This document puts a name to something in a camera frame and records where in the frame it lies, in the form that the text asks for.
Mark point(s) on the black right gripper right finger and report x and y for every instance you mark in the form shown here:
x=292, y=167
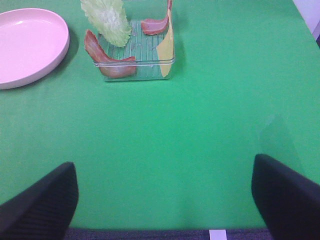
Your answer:
x=288, y=202

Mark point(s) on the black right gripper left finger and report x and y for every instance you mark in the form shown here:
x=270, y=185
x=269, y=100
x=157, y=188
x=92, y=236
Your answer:
x=44, y=210

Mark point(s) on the bacon strip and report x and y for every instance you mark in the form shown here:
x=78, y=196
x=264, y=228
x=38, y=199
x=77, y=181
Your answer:
x=109, y=67
x=152, y=27

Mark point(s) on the yellow cheese slice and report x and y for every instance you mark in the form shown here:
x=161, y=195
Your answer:
x=165, y=50

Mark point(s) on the green lettuce leaf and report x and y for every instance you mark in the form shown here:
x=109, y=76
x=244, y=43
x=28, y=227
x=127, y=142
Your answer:
x=110, y=19

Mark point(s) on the green tablecloth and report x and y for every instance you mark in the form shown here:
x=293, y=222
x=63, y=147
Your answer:
x=176, y=153

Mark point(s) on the pink round plate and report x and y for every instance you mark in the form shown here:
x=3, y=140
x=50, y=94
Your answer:
x=33, y=42

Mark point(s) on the clear right plastic container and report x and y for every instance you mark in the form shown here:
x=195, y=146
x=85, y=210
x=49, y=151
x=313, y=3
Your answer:
x=143, y=48

